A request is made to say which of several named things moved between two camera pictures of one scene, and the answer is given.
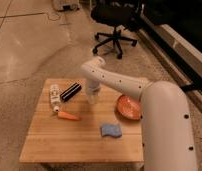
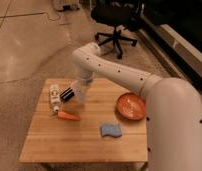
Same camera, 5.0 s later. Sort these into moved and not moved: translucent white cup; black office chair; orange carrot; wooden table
Moved: translucent white cup
Not moved: wooden table; orange carrot; black office chair
